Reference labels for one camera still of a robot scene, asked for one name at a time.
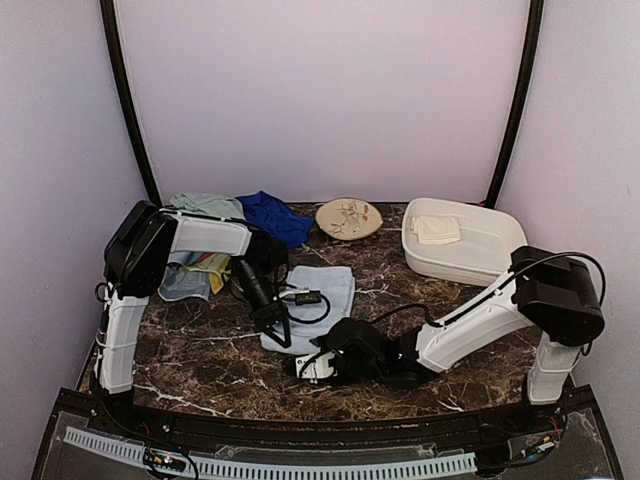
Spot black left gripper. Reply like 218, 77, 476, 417
232, 257, 291, 347

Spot light blue towel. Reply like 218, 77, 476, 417
260, 265, 356, 355

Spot cream white towel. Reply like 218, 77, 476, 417
410, 215, 461, 245

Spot white plastic basin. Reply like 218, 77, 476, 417
401, 198, 527, 287

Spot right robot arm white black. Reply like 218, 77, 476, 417
295, 246, 606, 434

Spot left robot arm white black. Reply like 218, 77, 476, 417
94, 201, 291, 395

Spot yellow patterned towel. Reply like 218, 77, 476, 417
186, 253, 231, 294

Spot blue grey towel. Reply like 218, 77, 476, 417
157, 251, 211, 302

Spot royal blue towel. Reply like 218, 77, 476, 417
237, 191, 314, 249

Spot beige floral plate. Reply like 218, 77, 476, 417
315, 198, 383, 241

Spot pale green towel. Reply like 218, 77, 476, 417
169, 193, 245, 220

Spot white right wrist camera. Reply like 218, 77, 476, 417
294, 352, 337, 382

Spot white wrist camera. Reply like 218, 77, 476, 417
294, 352, 337, 382
279, 288, 323, 306

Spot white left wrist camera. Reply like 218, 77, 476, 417
279, 288, 323, 306

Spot white slotted cable duct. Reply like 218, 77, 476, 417
62, 427, 477, 479

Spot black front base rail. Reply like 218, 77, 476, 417
47, 385, 601, 451

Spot left black frame post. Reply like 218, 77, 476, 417
99, 0, 162, 206

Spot black frame post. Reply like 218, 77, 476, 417
99, 0, 162, 206
483, 0, 545, 209

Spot right black frame post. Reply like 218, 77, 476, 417
483, 0, 545, 209

